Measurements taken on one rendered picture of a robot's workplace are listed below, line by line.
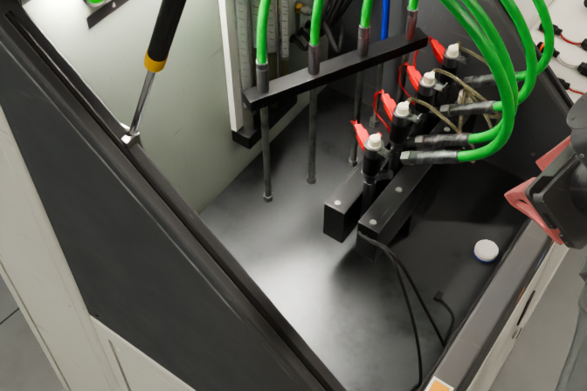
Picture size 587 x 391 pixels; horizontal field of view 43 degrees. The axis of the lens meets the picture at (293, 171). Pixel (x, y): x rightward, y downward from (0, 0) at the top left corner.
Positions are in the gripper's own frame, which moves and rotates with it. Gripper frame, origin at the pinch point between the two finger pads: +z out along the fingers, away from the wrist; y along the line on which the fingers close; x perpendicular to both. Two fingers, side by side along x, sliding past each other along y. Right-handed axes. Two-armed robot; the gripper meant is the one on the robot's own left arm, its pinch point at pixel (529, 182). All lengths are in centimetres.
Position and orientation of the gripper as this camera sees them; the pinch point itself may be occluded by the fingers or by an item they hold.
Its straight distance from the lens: 78.5
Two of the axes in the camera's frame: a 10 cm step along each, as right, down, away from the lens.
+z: -3.5, -0.2, 9.4
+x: 6.1, 7.5, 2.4
